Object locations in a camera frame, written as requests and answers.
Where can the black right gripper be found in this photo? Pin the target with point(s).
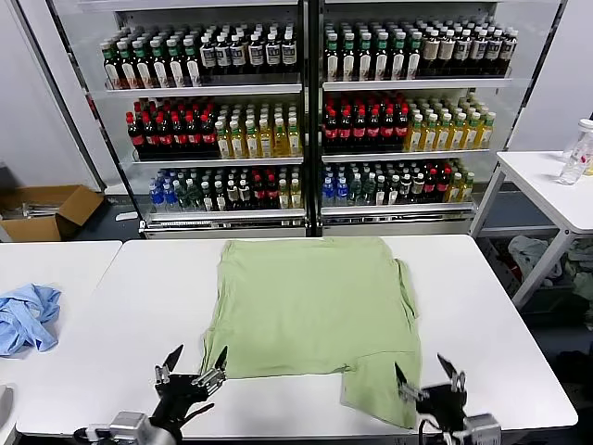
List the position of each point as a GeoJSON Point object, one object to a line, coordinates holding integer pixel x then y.
{"type": "Point", "coordinates": [440, 403]}

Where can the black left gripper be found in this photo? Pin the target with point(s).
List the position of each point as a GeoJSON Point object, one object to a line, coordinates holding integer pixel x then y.
{"type": "Point", "coordinates": [178, 394]}

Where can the light green t-shirt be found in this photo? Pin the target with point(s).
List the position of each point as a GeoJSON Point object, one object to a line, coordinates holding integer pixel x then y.
{"type": "Point", "coordinates": [315, 306]}

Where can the grey white cloth pile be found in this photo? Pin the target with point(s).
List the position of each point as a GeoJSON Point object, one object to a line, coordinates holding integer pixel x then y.
{"type": "Point", "coordinates": [528, 252]}

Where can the small white floor object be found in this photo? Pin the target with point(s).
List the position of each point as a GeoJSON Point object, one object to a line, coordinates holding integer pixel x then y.
{"type": "Point", "coordinates": [126, 215]}

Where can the dark tea bottle green cap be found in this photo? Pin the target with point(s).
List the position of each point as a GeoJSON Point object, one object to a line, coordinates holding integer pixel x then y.
{"type": "Point", "coordinates": [415, 63]}
{"type": "Point", "coordinates": [219, 198]}
{"type": "Point", "coordinates": [349, 65]}
{"type": "Point", "coordinates": [192, 68]}
{"type": "Point", "coordinates": [398, 64]}
{"type": "Point", "coordinates": [110, 69]}
{"type": "Point", "coordinates": [382, 64]}
{"type": "Point", "coordinates": [394, 192]}
{"type": "Point", "coordinates": [381, 192]}
{"type": "Point", "coordinates": [365, 65]}
{"type": "Point", "coordinates": [175, 68]}
{"type": "Point", "coordinates": [206, 198]}
{"type": "Point", "coordinates": [142, 69]}
{"type": "Point", "coordinates": [158, 69]}
{"type": "Point", "coordinates": [332, 65]}
{"type": "Point", "coordinates": [126, 69]}

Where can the green tinted water bottle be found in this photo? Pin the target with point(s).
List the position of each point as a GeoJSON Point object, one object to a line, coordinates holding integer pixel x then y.
{"type": "Point", "coordinates": [369, 190]}
{"type": "Point", "coordinates": [193, 197]}
{"type": "Point", "coordinates": [356, 190]}
{"type": "Point", "coordinates": [181, 197]}

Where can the crumpled light blue shirt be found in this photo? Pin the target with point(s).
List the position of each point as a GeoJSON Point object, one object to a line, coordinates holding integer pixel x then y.
{"type": "Point", "coordinates": [28, 320]}

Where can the blue label water bottle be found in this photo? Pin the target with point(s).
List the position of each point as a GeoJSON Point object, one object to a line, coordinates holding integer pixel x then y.
{"type": "Point", "coordinates": [342, 191]}
{"type": "Point", "coordinates": [155, 197]}
{"type": "Point", "coordinates": [168, 197]}
{"type": "Point", "coordinates": [328, 191]}

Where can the dark drink bottle beige label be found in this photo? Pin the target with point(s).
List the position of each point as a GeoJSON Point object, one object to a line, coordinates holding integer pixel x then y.
{"type": "Point", "coordinates": [245, 194]}
{"type": "Point", "coordinates": [232, 194]}
{"type": "Point", "coordinates": [431, 51]}
{"type": "Point", "coordinates": [406, 187]}
{"type": "Point", "coordinates": [447, 50]}
{"type": "Point", "coordinates": [418, 187]}

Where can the cola bottle red cap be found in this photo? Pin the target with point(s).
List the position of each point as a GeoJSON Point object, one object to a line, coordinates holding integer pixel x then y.
{"type": "Point", "coordinates": [209, 138]}
{"type": "Point", "coordinates": [388, 132]}
{"type": "Point", "coordinates": [345, 132]}
{"type": "Point", "coordinates": [431, 186]}
{"type": "Point", "coordinates": [163, 138]}
{"type": "Point", "coordinates": [133, 138]}
{"type": "Point", "coordinates": [444, 186]}
{"type": "Point", "coordinates": [360, 132]}
{"type": "Point", "coordinates": [258, 194]}
{"type": "Point", "coordinates": [374, 132]}
{"type": "Point", "coordinates": [402, 132]}
{"type": "Point", "coordinates": [193, 138]}
{"type": "Point", "coordinates": [148, 138]}
{"type": "Point", "coordinates": [179, 138]}
{"type": "Point", "coordinates": [271, 194]}
{"type": "Point", "coordinates": [331, 132]}

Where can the yellow juice bottle green cap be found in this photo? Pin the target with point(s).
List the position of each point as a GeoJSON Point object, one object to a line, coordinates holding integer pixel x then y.
{"type": "Point", "coordinates": [487, 135]}
{"type": "Point", "coordinates": [445, 137]}
{"type": "Point", "coordinates": [223, 146]}
{"type": "Point", "coordinates": [473, 136]}
{"type": "Point", "coordinates": [458, 137]}
{"type": "Point", "coordinates": [417, 138]}
{"type": "Point", "coordinates": [469, 189]}
{"type": "Point", "coordinates": [431, 138]}
{"type": "Point", "coordinates": [237, 146]}
{"type": "Point", "coordinates": [284, 197]}
{"type": "Point", "coordinates": [457, 190]}
{"type": "Point", "coordinates": [281, 143]}
{"type": "Point", "coordinates": [266, 144]}
{"type": "Point", "coordinates": [252, 145]}
{"type": "Point", "coordinates": [296, 197]}
{"type": "Point", "coordinates": [295, 141]}

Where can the open cardboard box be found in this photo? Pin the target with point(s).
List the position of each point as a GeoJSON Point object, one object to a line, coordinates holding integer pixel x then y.
{"type": "Point", "coordinates": [41, 227]}

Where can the silver metal rods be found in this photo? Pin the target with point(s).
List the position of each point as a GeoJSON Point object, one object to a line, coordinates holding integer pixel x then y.
{"type": "Point", "coordinates": [32, 209]}

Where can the white side table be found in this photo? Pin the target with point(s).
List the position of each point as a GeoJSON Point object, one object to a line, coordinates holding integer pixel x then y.
{"type": "Point", "coordinates": [533, 171]}

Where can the clear plastic bottle white cap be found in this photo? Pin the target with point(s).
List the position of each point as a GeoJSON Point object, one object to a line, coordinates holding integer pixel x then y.
{"type": "Point", "coordinates": [574, 157]}

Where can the white beverage display cabinet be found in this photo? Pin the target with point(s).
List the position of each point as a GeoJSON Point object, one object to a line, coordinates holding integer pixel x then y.
{"type": "Point", "coordinates": [204, 89]}
{"type": "Point", "coordinates": [417, 84]}

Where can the dark drink bottle navy label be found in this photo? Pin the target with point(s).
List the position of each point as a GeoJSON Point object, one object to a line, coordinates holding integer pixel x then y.
{"type": "Point", "coordinates": [510, 49]}
{"type": "Point", "coordinates": [463, 51]}
{"type": "Point", "coordinates": [256, 55]}
{"type": "Point", "coordinates": [479, 50]}
{"type": "Point", "coordinates": [289, 54]}
{"type": "Point", "coordinates": [238, 55]}
{"type": "Point", "coordinates": [495, 49]}
{"type": "Point", "coordinates": [273, 54]}
{"type": "Point", "coordinates": [207, 58]}
{"type": "Point", "coordinates": [223, 56]}

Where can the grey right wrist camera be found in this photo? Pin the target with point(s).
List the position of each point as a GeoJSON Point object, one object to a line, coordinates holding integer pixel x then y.
{"type": "Point", "coordinates": [482, 428]}

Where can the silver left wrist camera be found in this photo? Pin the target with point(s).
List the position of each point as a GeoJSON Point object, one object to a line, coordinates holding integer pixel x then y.
{"type": "Point", "coordinates": [129, 424]}

